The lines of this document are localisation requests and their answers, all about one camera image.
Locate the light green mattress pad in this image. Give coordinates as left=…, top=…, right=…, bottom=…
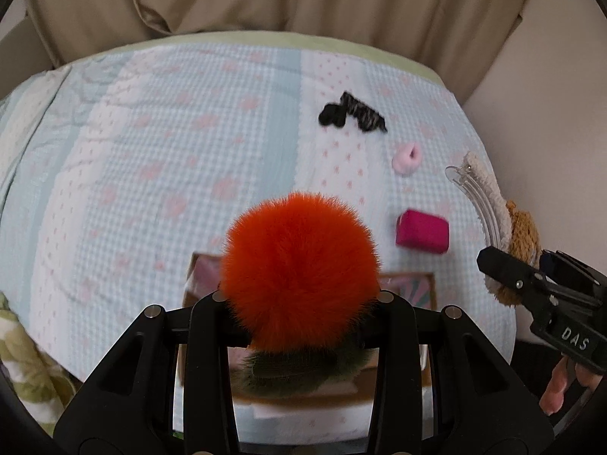
left=104, top=30, right=450, bottom=86

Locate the magenta velvet pouch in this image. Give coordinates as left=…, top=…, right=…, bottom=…
left=395, top=210, right=450, bottom=255

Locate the orange fluffy pompom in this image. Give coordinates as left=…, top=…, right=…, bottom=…
left=219, top=193, right=380, bottom=352

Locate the pink fluffy scrunchie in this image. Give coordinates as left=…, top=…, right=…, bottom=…
left=392, top=142, right=423, bottom=177

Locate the beige curtain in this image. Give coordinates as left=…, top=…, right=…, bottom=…
left=26, top=0, right=527, bottom=101

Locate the right hand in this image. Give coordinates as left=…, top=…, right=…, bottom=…
left=539, top=356, right=603, bottom=415

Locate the black scrunchie with script print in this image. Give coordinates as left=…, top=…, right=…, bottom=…
left=340, top=91, right=388, bottom=133

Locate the cardboard storage box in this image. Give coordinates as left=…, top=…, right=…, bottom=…
left=176, top=251, right=437, bottom=408

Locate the blue gingham floral blanket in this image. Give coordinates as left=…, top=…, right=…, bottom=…
left=1, top=43, right=516, bottom=381

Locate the small black fuzzy scrunchie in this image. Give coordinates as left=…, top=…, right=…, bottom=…
left=318, top=103, right=347, bottom=129

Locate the green floral quilt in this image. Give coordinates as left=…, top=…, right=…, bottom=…
left=0, top=294, right=78, bottom=436

